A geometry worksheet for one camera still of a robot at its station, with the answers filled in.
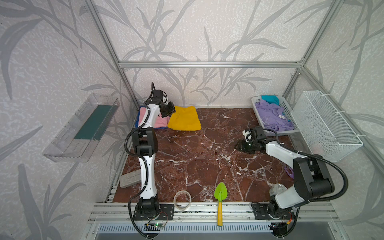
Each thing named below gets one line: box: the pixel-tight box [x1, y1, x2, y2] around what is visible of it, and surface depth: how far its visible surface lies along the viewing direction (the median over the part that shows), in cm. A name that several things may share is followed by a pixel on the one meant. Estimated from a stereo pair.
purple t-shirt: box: [255, 99, 295, 134], surface depth 111 cm
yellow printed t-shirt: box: [167, 106, 202, 131], surface depth 110 cm
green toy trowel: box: [214, 182, 228, 227], surface depth 78 cm
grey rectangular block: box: [119, 169, 142, 188], surface depth 83 cm
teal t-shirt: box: [261, 95, 280, 106], surface depth 117 cm
